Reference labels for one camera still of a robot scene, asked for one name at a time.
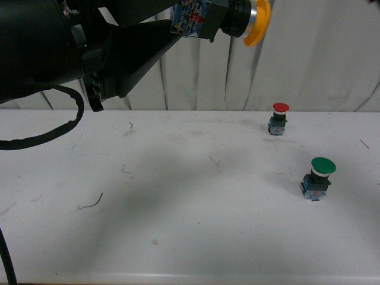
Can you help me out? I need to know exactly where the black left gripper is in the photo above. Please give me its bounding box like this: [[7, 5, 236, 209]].
[[59, 1, 181, 112]]

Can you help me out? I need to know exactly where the yellow push button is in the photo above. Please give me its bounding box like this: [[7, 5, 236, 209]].
[[170, 0, 271, 47]]

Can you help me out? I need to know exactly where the red push button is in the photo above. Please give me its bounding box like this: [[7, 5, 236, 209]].
[[268, 102, 290, 136]]

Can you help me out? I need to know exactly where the green push button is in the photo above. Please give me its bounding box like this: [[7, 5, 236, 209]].
[[300, 157, 336, 201]]

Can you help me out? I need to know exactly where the white curtain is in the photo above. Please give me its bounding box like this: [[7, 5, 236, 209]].
[[0, 0, 380, 113]]

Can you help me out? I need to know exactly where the black cable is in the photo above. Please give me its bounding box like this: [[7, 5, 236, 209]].
[[0, 84, 86, 285]]

